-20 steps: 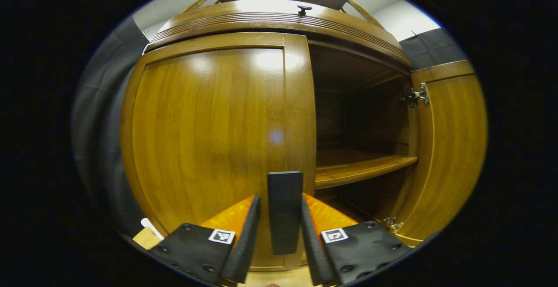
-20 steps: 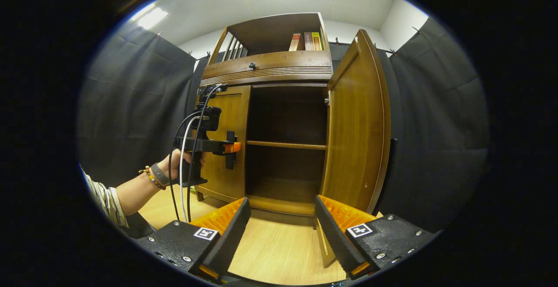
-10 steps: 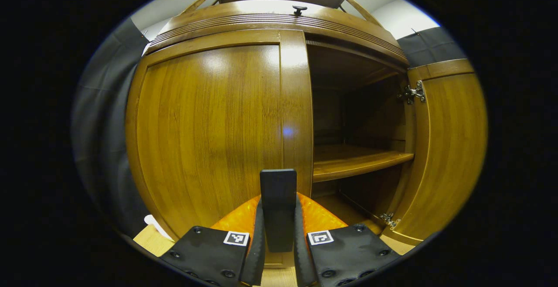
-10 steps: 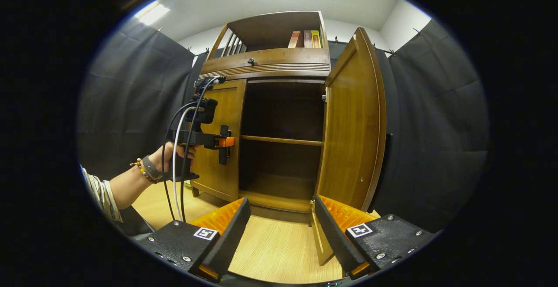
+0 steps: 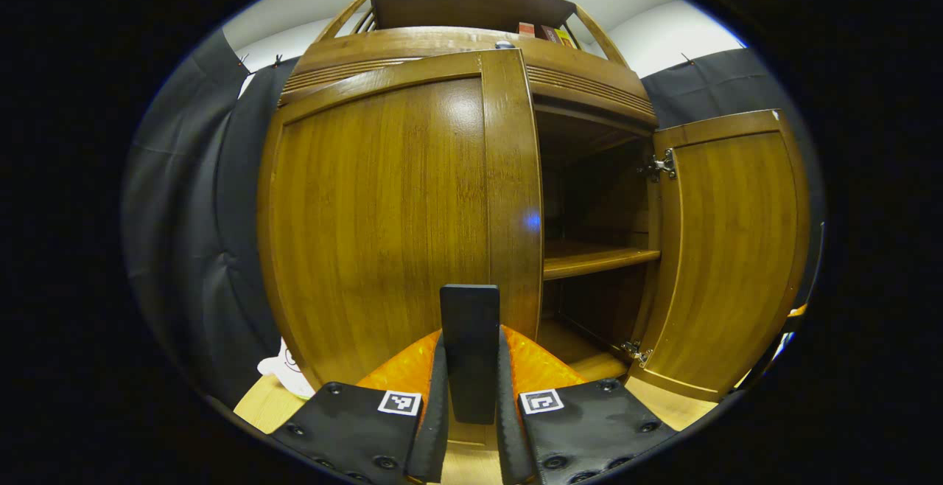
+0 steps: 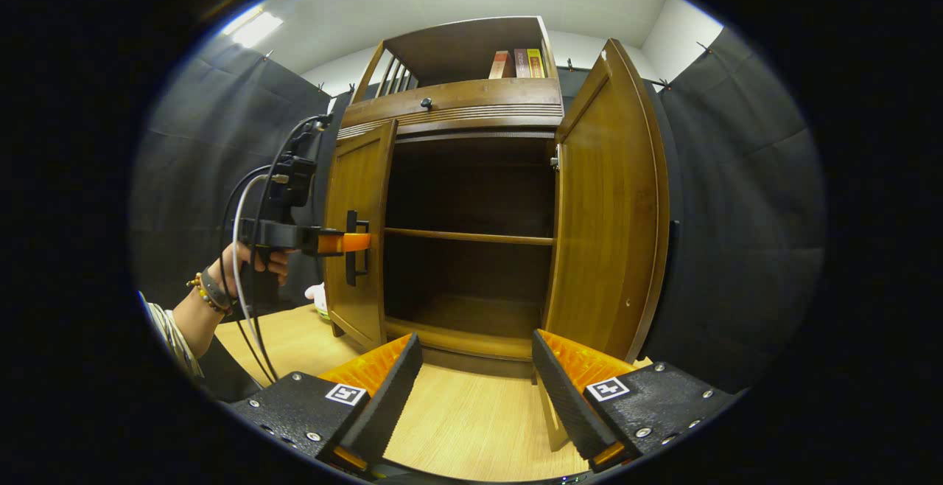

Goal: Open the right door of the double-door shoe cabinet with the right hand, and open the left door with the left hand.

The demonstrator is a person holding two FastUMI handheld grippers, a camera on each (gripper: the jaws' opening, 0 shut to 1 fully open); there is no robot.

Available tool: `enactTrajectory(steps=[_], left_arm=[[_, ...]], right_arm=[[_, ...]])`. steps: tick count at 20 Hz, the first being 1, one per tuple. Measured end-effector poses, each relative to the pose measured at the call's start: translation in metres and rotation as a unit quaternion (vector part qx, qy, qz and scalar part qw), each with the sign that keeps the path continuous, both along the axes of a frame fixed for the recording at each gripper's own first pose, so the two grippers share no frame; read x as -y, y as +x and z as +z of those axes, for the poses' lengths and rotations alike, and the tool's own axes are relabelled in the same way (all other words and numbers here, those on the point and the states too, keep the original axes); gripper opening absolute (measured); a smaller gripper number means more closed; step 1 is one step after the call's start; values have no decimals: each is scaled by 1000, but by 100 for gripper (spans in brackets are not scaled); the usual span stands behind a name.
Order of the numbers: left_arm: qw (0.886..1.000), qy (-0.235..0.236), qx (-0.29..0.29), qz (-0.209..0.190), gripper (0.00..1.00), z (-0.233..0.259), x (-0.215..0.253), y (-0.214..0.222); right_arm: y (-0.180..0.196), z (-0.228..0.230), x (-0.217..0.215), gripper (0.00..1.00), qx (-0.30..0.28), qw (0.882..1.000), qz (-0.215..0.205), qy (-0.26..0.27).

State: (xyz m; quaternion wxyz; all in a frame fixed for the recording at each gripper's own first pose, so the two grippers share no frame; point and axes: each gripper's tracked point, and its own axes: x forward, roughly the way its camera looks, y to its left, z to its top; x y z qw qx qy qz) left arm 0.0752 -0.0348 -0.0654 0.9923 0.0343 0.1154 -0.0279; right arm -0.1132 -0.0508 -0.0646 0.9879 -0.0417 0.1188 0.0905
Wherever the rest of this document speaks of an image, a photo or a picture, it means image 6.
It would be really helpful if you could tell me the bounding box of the small ceiling light panel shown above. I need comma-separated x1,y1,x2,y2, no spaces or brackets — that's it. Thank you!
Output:
221,6,284,49

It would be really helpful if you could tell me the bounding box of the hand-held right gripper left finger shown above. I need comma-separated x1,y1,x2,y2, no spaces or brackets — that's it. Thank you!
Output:
225,332,424,471

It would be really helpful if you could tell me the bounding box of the black door handle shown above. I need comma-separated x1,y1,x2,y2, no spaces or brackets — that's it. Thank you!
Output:
666,220,681,301
346,210,370,287

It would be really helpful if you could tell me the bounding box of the black cable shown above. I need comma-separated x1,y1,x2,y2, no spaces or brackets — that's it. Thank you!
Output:
219,115,329,383

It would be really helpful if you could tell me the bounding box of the white cable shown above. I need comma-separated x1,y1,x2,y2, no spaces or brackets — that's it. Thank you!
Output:
232,174,275,368

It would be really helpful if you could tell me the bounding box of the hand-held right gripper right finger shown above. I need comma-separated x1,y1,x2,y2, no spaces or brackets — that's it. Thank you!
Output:
532,329,741,472

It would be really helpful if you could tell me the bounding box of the black wristband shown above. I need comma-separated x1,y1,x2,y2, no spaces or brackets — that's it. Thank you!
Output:
199,269,235,313

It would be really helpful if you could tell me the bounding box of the wooden double-door shoe cabinet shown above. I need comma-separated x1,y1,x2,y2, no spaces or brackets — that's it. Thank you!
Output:
324,15,673,379

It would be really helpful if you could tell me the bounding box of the black backdrop cloth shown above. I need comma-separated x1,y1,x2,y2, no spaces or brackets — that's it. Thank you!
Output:
131,28,827,394

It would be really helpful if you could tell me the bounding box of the wooden cabinet shelf board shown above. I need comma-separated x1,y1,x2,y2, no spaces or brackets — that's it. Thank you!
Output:
384,227,555,246

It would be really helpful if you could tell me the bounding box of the striped sleeve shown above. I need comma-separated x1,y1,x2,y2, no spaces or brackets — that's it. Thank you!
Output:
139,292,205,380

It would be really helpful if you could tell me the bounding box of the beaded bracelet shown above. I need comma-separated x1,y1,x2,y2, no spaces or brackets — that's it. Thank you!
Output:
186,273,225,316

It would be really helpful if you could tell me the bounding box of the small white pink toy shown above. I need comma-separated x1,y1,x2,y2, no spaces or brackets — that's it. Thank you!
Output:
304,282,330,321

